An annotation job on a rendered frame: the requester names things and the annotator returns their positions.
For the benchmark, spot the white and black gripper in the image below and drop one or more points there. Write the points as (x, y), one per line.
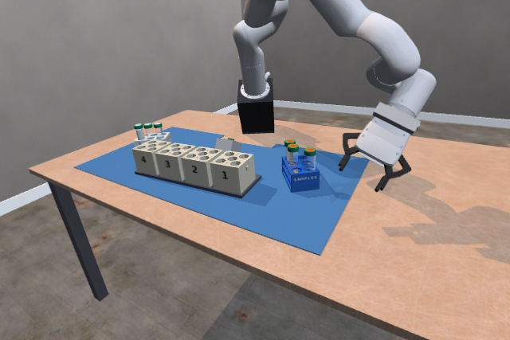
(382, 141)

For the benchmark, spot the white tube rack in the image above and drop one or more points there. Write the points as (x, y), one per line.
(167, 138)

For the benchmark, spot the blue flat mat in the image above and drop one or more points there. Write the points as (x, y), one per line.
(304, 219)

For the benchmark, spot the blue tube rack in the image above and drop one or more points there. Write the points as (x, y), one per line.
(304, 180)

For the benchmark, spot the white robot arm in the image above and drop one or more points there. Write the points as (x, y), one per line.
(347, 18)

